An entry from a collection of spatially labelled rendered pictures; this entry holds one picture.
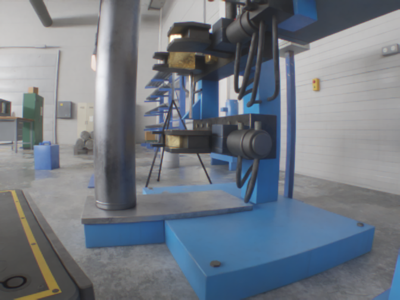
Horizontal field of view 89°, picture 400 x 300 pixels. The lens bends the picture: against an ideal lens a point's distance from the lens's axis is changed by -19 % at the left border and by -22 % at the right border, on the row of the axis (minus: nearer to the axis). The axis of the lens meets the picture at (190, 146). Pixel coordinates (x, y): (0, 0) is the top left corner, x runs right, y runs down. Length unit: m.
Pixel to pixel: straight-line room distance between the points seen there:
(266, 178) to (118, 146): 0.83
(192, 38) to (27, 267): 0.97
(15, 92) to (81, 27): 4.37
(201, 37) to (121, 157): 0.65
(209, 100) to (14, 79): 11.74
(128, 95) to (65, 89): 11.05
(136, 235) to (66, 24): 12.44
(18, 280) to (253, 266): 0.63
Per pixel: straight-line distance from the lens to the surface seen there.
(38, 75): 12.57
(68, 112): 11.82
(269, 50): 1.24
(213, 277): 0.75
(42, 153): 3.76
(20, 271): 0.41
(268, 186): 1.49
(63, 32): 13.03
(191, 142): 1.04
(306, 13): 0.96
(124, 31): 1.27
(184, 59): 1.51
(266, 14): 0.92
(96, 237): 1.18
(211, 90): 1.71
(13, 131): 6.90
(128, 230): 1.17
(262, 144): 0.90
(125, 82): 1.20
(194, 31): 1.13
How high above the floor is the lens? 0.52
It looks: 3 degrees down
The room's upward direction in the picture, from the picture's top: 1 degrees clockwise
